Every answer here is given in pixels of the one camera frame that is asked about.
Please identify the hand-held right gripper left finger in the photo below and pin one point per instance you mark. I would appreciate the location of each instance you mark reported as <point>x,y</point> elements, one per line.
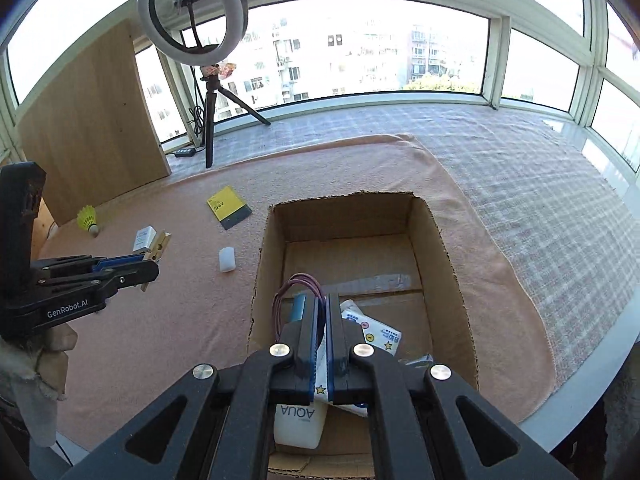
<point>307,360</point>

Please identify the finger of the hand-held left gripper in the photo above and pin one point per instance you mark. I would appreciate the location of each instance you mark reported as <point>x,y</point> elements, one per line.
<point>120,261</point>
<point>135,275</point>

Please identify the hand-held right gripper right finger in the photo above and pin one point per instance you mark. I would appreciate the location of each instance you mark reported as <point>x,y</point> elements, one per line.
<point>342,360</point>

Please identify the white charger plug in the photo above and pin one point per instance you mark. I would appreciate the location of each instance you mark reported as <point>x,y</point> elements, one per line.
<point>144,239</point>

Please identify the wooden clothespin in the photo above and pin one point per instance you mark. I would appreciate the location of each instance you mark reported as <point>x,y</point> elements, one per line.
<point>160,245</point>

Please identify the patterned tissue packet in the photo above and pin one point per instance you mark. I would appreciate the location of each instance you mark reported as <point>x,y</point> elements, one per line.
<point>380,332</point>

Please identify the yellow shuttlecock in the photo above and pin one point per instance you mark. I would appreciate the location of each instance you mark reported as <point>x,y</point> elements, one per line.
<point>87,220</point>

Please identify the white sunscreen bottle blue cap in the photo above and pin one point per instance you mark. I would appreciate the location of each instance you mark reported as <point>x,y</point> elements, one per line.
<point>297,425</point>

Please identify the white eraser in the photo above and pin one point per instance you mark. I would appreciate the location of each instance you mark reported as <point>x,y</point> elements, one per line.
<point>227,259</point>

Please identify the yellow and grey card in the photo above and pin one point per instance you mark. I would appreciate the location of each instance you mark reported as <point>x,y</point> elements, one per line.
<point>225,205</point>

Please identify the cardboard box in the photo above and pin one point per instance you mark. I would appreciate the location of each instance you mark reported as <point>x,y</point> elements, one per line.
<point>450,280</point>

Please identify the person's left hand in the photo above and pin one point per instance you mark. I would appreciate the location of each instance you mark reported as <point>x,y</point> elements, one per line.
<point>40,375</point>

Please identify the pine plank panel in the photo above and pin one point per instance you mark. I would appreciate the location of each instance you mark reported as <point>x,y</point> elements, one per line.
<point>45,230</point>

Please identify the pink blanket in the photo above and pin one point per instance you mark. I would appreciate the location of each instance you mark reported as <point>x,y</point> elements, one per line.
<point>175,320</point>

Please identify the large light wood board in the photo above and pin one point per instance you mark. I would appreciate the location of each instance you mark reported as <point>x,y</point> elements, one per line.
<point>95,125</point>

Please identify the black tripod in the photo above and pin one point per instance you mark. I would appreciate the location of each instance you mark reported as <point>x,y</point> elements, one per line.
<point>210,120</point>

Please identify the checkered cloth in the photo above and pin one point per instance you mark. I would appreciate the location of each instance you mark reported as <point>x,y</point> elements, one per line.
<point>525,185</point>

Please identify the white window frame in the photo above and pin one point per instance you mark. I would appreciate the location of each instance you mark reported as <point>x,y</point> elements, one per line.
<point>500,60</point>

